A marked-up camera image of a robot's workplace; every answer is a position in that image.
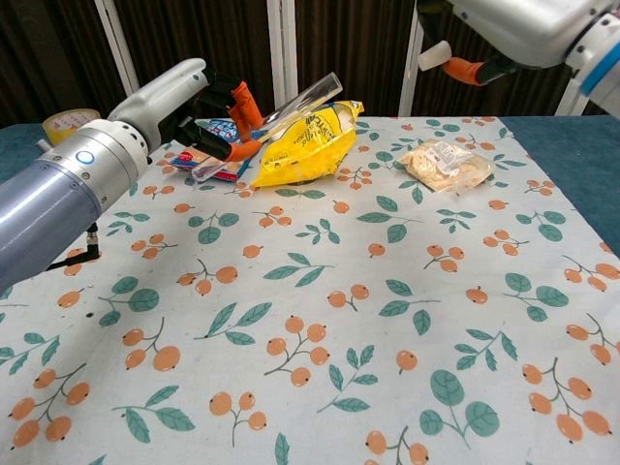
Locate right robot hand orange thumb tip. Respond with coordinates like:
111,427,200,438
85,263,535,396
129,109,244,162
416,0,606,87

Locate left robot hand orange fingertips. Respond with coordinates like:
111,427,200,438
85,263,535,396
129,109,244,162
107,57,265,164

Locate white cylindrical block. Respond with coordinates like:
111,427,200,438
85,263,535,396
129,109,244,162
418,41,453,73

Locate clear glass test tube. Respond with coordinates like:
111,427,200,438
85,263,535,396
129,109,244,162
192,72,344,183

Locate blue snack bag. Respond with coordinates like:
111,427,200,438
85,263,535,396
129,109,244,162
169,118,253,183

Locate yellowish clear tape roll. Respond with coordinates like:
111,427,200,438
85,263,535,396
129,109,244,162
42,108,102,146

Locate yellow marshmallow bag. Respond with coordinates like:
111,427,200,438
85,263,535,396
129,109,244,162
250,100,365,189

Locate clear bag of beige snacks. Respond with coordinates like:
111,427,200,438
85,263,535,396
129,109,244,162
395,139,496,195

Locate floral fruit-print tablecloth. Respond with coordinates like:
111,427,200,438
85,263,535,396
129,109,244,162
0,114,620,465

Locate dark folding screen white frame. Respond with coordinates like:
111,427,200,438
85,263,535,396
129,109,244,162
0,0,620,128

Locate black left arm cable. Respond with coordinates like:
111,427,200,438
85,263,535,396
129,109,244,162
47,231,102,272

